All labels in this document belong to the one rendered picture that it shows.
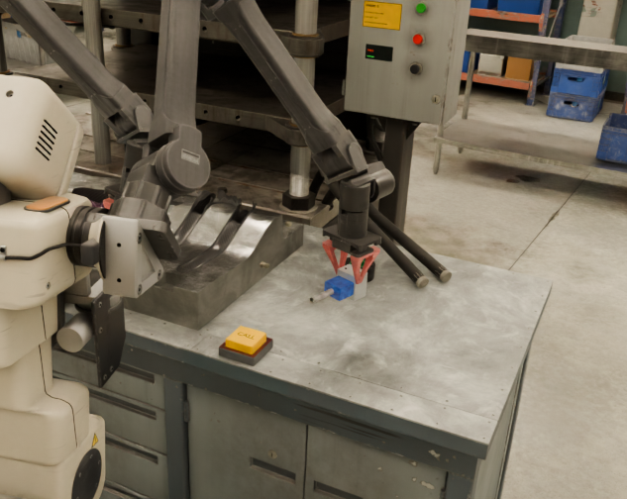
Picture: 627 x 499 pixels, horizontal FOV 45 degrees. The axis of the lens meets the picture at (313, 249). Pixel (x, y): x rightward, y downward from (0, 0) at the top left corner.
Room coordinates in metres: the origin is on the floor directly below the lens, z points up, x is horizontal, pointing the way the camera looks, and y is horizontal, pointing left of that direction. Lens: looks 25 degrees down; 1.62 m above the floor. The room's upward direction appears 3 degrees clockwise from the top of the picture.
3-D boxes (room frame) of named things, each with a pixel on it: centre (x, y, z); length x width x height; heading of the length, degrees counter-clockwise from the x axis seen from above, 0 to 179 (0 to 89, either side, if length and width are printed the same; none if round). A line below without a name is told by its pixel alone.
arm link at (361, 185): (1.33, -0.08, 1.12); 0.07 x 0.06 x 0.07; 143
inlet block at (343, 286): (1.30, -0.05, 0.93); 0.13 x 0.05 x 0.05; 136
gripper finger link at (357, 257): (1.32, -0.08, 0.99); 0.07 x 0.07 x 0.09; 46
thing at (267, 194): (2.66, 0.43, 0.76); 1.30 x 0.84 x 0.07; 66
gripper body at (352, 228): (1.33, -0.07, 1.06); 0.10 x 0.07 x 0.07; 47
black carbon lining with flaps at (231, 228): (1.61, 0.26, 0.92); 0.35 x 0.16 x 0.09; 156
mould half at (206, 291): (1.62, 0.25, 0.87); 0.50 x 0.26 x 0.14; 156
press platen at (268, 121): (2.66, 0.42, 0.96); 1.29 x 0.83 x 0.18; 66
